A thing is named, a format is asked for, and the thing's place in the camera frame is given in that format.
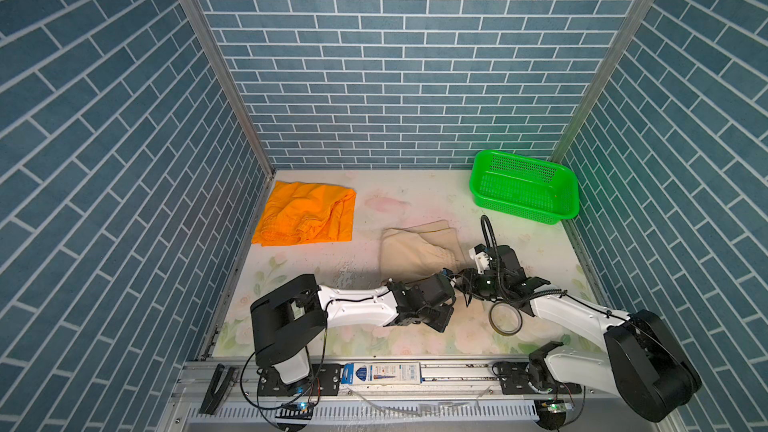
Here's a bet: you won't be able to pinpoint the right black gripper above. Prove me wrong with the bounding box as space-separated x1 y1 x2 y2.
449 266 508 300

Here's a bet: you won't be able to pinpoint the beige shorts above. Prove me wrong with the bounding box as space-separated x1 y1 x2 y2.
379 220 470 282

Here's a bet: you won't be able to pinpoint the green plastic basket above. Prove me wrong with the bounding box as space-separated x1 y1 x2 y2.
469 150 580 225

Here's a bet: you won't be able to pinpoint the orange shorts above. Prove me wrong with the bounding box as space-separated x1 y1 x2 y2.
251 181 357 247

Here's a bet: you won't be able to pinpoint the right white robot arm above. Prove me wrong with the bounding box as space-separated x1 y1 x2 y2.
451 245 702 423

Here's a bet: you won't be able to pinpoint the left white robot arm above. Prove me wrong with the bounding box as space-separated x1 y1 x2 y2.
250 274 456 385

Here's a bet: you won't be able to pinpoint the white blue paper box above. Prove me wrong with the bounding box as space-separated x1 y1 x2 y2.
341 361 422 386

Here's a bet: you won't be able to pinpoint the black folded tool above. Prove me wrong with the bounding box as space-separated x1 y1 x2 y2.
198 363 238 415

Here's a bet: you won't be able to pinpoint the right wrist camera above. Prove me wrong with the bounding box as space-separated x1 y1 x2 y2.
469 244 492 274

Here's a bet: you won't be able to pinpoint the black tape ring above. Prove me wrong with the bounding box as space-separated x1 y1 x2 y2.
487 301 524 337

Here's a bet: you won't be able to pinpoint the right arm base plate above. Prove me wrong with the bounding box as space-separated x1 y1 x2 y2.
491 361 583 396

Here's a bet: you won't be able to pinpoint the white slotted cable duct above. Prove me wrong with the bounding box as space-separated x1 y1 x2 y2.
187 400 539 425

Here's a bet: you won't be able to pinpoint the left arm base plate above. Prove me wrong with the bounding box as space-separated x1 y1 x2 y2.
258 363 343 397

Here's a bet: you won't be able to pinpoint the aluminium front rail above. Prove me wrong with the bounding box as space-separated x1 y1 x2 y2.
173 357 661 403

